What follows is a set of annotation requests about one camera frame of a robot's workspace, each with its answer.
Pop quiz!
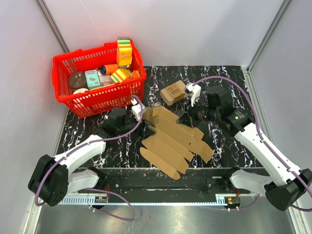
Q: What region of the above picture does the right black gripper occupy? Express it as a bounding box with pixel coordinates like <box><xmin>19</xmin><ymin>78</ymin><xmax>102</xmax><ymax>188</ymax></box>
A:
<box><xmin>176</xmin><ymin>97</ymin><xmax>220</xmax><ymax>129</ymax></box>

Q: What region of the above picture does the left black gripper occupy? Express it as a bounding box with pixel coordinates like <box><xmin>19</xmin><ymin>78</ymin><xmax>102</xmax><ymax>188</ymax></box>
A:
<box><xmin>117</xmin><ymin>114</ymin><xmax>156</xmax><ymax>140</ymax></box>

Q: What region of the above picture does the brown cardboard box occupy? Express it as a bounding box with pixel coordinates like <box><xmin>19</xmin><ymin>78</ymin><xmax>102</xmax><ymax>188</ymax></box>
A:
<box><xmin>139</xmin><ymin>106</ymin><xmax>214</xmax><ymax>180</ymax></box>

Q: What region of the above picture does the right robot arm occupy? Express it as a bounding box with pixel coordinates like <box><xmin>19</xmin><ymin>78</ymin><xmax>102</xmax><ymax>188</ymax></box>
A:
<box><xmin>177</xmin><ymin>83</ymin><xmax>312</xmax><ymax>211</ymax></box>

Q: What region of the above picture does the teal small box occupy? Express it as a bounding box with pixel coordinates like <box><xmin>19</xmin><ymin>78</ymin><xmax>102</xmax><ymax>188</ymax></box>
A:
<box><xmin>84</xmin><ymin>69</ymin><xmax>101</xmax><ymax>90</ymax></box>

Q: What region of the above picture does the small clear plastic bag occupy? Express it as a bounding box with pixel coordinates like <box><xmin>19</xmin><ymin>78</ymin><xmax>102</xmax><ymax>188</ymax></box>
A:
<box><xmin>152</xmin><ymin>102</ymin><xmax>161</xmax><ymax>108</ymax></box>

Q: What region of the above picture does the kitchen scouring pads pack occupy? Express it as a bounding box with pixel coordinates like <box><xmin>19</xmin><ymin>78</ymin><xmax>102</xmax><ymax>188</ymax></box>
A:
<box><xmin>160</xmin><ymin>80</ymin><xmax>188</xmax><ymax>106</ymax></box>

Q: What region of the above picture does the orange snack packet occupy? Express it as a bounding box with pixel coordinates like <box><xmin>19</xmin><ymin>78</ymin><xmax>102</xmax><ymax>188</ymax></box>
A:
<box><xmin>129</xmin><ymin>70</ymin><xmax>140</xmax><ymax>79</ymax></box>

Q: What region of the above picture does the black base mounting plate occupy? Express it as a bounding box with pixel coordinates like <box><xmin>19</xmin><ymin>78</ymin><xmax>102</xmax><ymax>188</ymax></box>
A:
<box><xmin>92</xmin><ymin>167</ymin><xmax>247</xmax><ymax>194</ymax></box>

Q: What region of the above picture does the yellow green striped sponge pack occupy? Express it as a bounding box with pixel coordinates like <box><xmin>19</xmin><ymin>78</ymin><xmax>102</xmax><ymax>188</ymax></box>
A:
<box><xmin>110</xmin><ymin>68</ymin><xmax>132</xmax><ymax>83</ymax></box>

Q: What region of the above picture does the pink packaged item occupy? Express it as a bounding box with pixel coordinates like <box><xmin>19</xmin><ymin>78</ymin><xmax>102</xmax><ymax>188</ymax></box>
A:
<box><xmin>99</xmin><ymin>75</ymin><xmax>114</xmax><ymax>87</ymax></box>

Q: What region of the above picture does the red plastic shopping basket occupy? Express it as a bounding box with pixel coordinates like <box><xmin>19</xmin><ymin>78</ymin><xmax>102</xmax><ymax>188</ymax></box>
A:
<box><xmin>52</xmin><ymin>41</ymin><xmax>147</xmax><ymax>118</ymax></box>

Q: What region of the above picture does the orange cylindrical can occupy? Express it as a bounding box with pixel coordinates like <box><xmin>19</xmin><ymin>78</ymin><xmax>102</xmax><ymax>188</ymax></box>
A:
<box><xmin>99</xmin><ymin>64</ymin><xmax>119</xmax><ymax>75</ymax></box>

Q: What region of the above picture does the white round item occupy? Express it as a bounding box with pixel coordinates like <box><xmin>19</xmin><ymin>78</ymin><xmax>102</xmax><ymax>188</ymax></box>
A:
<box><xmin>73</xmin><ymin>88</ymin><xmax>89</xmax><ymax>95</ymax></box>

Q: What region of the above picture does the orange yellow juice carton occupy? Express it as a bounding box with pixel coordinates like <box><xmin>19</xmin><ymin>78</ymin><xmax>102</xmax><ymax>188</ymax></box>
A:
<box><xmin>117</xmin><ymin>37</ymin><xmax>133</xmax><ymax>68</ymax></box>

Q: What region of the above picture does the brown round bread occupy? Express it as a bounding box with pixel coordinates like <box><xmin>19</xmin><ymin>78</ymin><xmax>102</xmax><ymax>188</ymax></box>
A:
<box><xmin>68</xmin><ymin>72</ymin><xmax>87</xmax><ymax>90</ymax></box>

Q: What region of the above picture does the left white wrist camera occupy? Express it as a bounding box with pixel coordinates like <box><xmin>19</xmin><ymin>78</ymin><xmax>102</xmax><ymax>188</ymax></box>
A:
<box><xmin>131</xmin><ymin>99</ymin><xmax>146</xmax><ymax>121</ymax></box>

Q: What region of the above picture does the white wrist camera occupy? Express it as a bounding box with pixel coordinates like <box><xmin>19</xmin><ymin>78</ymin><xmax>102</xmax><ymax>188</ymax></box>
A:
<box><xmin>184</xmin><ymin>83</ymin><xmax>201</xmax><ymax>107</ymax></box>
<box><xmin>131</xmin><ymin>99</ymin><xmax>146</xmax><ymax>121</ymax></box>

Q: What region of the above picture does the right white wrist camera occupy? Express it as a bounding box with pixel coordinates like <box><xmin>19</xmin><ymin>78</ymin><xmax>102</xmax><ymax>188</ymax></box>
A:
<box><xmin>184</xmin><ymin>83</ymin><xmax>201</xmax><ymax>107</ymax></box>

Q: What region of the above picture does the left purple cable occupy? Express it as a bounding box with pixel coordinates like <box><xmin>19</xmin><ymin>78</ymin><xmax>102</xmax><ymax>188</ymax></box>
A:
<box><xmin>35</xmin><ymin>95</ymin><xmax>143</xmax><ymax>222</ymax></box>

